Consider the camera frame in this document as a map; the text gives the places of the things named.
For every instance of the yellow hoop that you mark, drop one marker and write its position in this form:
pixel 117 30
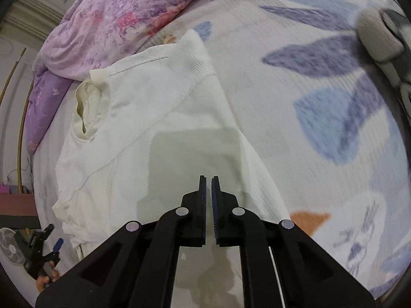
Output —
pixel 20 141

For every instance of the blue leaf print bed sheet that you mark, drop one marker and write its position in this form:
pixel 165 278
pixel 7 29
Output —
pixel 289 22

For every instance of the white electric fan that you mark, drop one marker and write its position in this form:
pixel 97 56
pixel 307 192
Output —
pixel 11 247

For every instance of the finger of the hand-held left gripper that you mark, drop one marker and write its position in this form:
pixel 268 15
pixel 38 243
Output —
pixel 48 229
pixel 57 244

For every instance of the white knit shirt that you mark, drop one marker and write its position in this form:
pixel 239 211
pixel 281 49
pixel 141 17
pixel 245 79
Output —
pixel 160 118

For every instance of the person's left hand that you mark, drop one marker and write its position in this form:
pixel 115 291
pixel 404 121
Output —
pixel 45 284

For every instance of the lilac flower print pillow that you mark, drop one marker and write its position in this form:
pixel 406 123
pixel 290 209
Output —
pixel 45 109

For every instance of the beige pleated curtain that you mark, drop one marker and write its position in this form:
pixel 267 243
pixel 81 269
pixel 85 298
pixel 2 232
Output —
pixel 29 16

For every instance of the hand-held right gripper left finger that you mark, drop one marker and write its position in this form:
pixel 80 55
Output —
pixel 203 211

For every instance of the purple floral quilt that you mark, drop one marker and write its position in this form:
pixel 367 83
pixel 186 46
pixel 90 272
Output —
pixel 128 6

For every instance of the brown wooden desk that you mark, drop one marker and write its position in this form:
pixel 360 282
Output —
pixel 16 203

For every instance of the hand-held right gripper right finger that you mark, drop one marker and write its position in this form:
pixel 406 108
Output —
pixel 214 211

